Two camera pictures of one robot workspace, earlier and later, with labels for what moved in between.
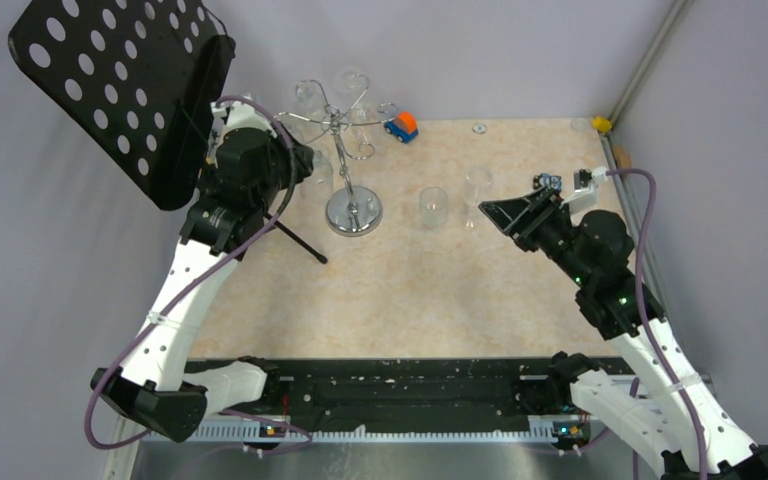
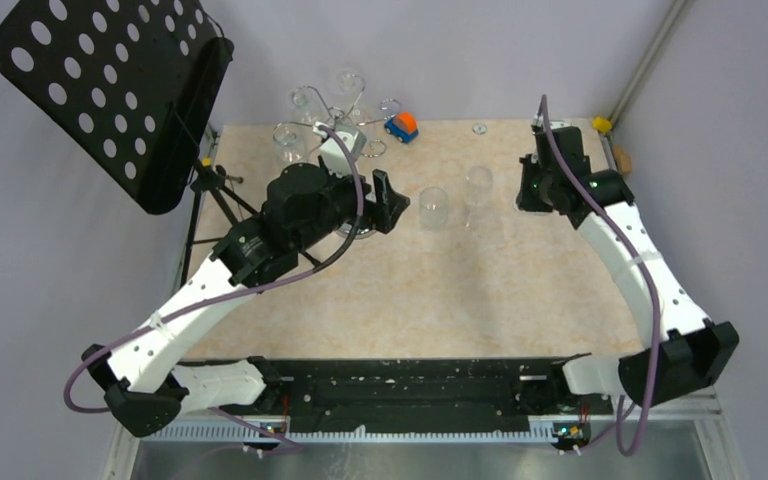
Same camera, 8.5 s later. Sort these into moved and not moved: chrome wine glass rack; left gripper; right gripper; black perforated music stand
Moved: left gripper; right gripper
Not moved: black perforated music stand; chrome wine glass rack
